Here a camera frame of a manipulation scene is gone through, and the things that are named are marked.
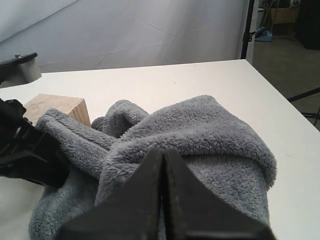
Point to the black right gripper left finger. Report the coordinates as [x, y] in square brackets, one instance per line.
[130, 213]

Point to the black light stand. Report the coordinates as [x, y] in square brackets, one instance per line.
[247, 35]

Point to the grey-blue fleece towel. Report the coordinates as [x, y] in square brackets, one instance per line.
[222, 151]

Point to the cardboard box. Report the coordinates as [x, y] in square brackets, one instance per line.
[283, 15]

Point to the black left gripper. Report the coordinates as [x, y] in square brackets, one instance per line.
[28, 153]

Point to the light wooden block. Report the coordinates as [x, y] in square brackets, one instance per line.
[74, 107]

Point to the blue dustpan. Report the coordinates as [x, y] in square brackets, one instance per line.
[263, 35]

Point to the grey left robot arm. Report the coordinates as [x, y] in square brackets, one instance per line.
[19, 70]

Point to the black tripod leg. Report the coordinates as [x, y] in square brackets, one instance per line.
[308, 106]

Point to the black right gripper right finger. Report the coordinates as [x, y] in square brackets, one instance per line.
[193, 212]

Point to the white backdrop curtain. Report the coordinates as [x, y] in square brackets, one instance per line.
[109, 34]

